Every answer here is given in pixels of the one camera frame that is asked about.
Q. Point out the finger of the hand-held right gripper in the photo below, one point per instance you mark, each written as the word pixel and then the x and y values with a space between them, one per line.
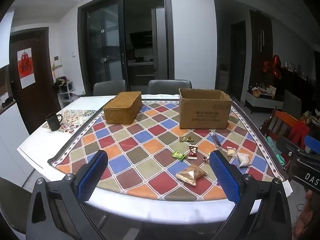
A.
pixel 287 146
pixel 313 143

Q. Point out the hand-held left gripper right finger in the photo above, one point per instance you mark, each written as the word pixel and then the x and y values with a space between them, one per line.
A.
pixel 225 177

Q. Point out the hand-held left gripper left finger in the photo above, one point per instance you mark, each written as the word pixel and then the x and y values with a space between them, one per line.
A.
pixel 93 175

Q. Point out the small pink candy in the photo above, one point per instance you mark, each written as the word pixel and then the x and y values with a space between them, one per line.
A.
pixel 206 159

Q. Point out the clear packet with white snack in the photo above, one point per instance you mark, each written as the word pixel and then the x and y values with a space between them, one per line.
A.
pixel 243 159

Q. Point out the clear packet with yellow snack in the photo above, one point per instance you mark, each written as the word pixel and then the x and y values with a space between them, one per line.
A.
pixel 231 152

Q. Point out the large tan snack packet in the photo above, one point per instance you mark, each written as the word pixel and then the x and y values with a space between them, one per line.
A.
pixel 191 175

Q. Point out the long dark snack bar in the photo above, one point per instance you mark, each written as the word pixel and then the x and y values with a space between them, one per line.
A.
pixel 216 140

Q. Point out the red candy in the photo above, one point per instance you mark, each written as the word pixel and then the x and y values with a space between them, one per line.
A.
pixel 192 152

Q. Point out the green candy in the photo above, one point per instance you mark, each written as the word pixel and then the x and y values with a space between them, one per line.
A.
pixel 178 155

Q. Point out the gold candy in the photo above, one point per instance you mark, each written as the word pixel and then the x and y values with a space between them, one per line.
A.
pixel 186 138

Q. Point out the cardboard box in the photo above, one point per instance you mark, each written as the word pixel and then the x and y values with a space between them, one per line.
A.
pixel 203 110

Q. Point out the person's right hand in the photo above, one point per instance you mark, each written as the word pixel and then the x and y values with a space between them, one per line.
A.
pixel 308 212

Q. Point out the teal cloth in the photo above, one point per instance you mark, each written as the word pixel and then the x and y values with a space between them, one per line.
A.
pixel 275 150

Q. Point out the red cloth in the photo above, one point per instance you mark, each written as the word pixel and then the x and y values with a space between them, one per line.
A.
pixel 300 133

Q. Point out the colourful flower bunch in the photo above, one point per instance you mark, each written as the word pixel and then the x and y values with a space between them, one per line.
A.
pixel 310 118

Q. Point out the orange wooden chair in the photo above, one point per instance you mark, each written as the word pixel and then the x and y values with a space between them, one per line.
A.
pixel 280 121

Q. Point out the grey dining chair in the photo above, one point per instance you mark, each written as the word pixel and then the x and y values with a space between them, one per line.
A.
pixel 170 87
pixel 110 88
pixel 292 105

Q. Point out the white low bench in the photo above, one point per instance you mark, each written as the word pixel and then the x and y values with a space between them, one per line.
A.
pixel 262 101

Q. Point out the dark sideboard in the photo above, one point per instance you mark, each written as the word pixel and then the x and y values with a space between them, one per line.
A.
pixel 300 87

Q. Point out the floral patterned placemat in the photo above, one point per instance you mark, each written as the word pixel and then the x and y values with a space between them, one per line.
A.
pixel 75 118

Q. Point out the clutter of gift items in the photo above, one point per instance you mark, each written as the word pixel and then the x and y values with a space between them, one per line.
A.
pixel 260 91

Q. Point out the checkered colourful tablecloth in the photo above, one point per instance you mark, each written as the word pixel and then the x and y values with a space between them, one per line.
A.
pixel 147 142

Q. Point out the black mug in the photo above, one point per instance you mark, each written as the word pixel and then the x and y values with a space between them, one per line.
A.
pixel 52 123

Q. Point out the woven rattan lidded basket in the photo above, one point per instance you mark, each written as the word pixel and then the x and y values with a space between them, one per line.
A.
pixel 122 107

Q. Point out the red foil balloons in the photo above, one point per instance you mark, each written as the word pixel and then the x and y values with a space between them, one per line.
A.
pixel 272 67

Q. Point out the white storage rack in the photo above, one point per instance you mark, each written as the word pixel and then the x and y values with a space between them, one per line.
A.
pixel 66 92

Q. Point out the dark wooden door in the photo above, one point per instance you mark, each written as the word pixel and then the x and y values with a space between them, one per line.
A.
pixel 42 92

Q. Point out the dark interior door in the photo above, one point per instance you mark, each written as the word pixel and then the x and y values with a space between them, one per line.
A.
pixel 238 60

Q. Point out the dark wood tall cabinet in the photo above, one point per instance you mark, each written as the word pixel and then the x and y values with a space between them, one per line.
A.
pixel 261 50

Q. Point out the red and white door poster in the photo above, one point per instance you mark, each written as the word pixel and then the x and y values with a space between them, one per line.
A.
pixel 26 67

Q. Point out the black framed sliding glass door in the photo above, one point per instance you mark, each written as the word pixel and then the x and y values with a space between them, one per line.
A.
pixel 107 42

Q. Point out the silver refrigerator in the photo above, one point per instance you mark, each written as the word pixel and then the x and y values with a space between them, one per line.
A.
pixel 158 42

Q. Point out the white wall intercom panel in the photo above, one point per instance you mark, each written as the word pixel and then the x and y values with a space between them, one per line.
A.
pixel 58 61

